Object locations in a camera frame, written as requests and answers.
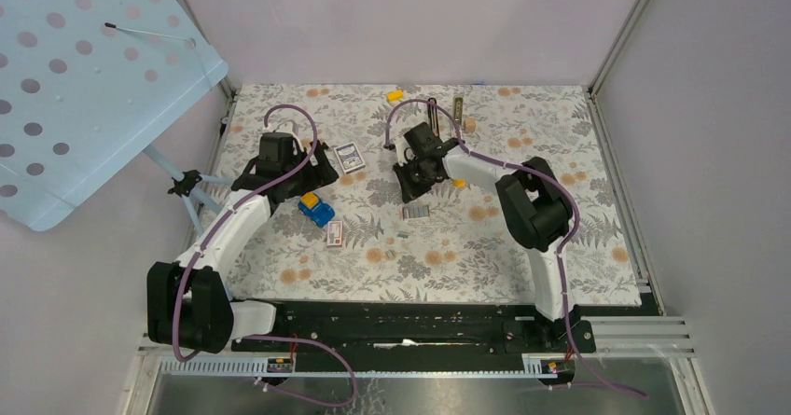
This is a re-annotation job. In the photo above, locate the white beige stapler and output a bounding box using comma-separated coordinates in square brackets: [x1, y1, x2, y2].
[452, 96, 464, 127]

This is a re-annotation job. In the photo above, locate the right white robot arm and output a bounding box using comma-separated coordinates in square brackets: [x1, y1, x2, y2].
[384, 123, 575, 352]

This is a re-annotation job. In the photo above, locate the purple cable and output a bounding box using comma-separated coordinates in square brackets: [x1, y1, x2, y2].
[171, 104, 360, 408]
[383, 98, 650, 400]

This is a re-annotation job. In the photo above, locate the blue perforated stand panel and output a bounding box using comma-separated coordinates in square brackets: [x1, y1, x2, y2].
[1, 0, 229, 231]

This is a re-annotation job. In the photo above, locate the tan small cube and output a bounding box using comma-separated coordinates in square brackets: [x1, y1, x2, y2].
[464, 118, 477, 133]

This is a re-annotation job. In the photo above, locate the blue yellow toy car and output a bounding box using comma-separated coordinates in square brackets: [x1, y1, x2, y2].
[298, 192, 335, 228]

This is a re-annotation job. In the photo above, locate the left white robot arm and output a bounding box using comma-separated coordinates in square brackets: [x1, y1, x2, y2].
[146, 131, 339, 353]

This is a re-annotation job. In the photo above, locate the yellow small block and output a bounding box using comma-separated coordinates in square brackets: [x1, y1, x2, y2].
[386, 90, 404, 103]

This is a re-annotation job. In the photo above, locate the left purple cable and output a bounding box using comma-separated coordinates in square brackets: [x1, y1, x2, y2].
[171, 104, 360, 408]

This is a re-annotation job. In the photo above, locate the floral table mat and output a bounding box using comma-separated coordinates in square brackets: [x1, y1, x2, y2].
[217, 85, 640, 306]

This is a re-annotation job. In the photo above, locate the blue playing card box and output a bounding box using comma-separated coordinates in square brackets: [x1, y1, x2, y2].
[333, 142, 366, 174]

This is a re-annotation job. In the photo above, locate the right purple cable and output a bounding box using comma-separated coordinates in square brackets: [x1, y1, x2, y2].
[383, 98, 650, 400]

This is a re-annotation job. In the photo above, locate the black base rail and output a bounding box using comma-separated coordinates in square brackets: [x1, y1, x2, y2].
[231, 300, 596, 372]

